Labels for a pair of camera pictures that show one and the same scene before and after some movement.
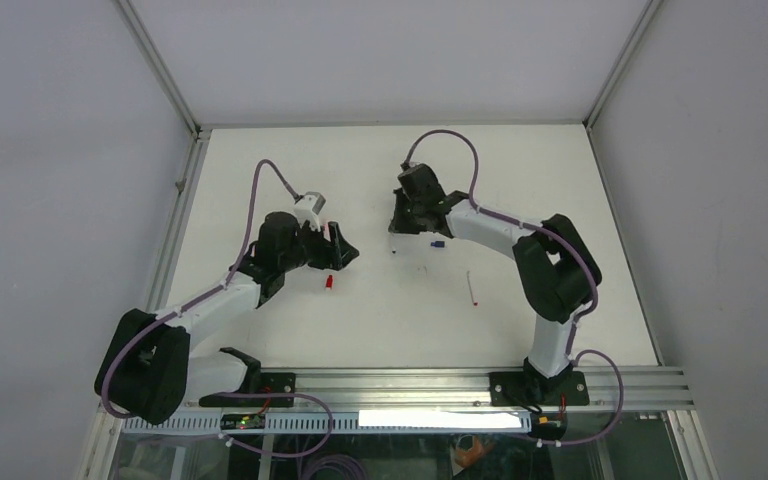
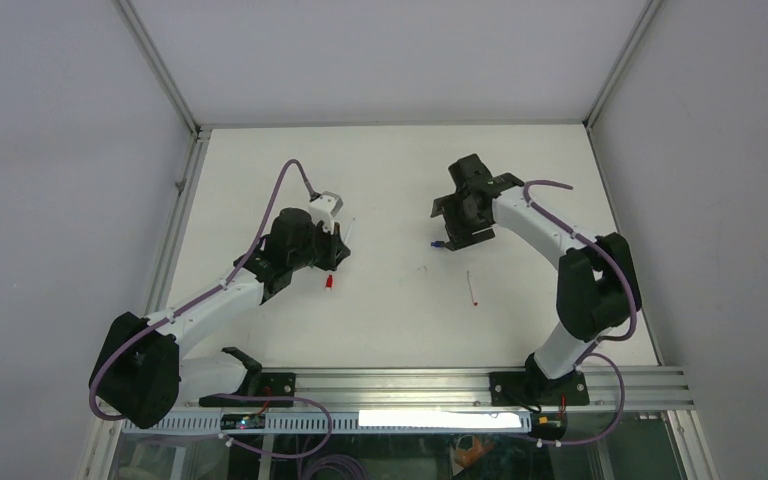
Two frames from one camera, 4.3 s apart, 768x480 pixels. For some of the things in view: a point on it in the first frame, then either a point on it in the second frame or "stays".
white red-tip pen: (475, 302) stays
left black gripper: (332, 252) stays
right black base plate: (533, 389) stays
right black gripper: (398, 225) → (459, 236)
